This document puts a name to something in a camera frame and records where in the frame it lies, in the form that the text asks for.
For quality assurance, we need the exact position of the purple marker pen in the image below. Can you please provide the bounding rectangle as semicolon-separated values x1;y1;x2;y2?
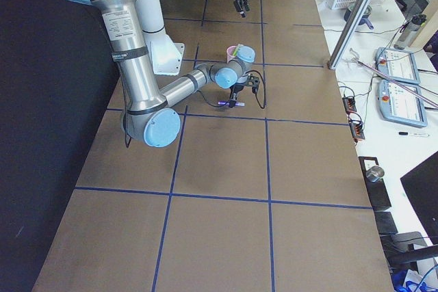
218;101;245;108

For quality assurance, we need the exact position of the green marker pen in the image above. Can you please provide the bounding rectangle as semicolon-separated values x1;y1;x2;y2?
233;44;242;56

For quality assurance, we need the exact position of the far relay connector block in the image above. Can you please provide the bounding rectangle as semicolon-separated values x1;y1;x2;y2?
342;96;357;114

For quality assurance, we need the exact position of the relay connector block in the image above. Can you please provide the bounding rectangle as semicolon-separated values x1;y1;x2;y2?
348;119;365;142
342;96;357;114

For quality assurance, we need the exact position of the long metal grabber stick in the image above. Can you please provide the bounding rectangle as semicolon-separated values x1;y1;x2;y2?
348;48;438;98

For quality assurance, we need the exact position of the blue frying pan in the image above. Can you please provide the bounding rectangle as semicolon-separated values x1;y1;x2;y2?
343;1;374;29

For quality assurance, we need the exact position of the near relay connector block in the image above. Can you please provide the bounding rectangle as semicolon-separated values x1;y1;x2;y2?
348;119;365;142

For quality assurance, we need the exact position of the metal cup on black box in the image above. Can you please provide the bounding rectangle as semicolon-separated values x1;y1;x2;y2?
357;156;393;211

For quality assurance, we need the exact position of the lower teach pendant tablet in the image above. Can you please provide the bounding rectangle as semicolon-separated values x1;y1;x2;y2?
378;80;428;128

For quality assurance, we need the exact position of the teach pendant tablet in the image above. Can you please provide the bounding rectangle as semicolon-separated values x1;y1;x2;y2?
376;47;421;85
378;80;428;128

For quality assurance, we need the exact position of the grey water bottle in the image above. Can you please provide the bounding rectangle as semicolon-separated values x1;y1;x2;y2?
394;14;427;50

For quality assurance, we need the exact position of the upper teach pendant tablet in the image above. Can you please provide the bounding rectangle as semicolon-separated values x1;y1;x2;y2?
376;47;421;85

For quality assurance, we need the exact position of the black marker on desk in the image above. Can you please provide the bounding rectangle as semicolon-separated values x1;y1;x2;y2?
398;131;430;137

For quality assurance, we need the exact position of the black monitor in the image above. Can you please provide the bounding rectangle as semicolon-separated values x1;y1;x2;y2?
400;154;437;244

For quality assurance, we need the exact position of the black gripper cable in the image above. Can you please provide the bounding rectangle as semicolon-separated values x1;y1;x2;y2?
196;70;268;110

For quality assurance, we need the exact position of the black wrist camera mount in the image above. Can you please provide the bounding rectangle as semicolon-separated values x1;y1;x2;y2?
245;74;260;94

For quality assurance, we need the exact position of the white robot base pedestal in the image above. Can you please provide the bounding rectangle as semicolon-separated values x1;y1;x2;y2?
136;0;185;76

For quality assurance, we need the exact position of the aluminium frame post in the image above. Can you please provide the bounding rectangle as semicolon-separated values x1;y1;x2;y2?
328;0;370;70

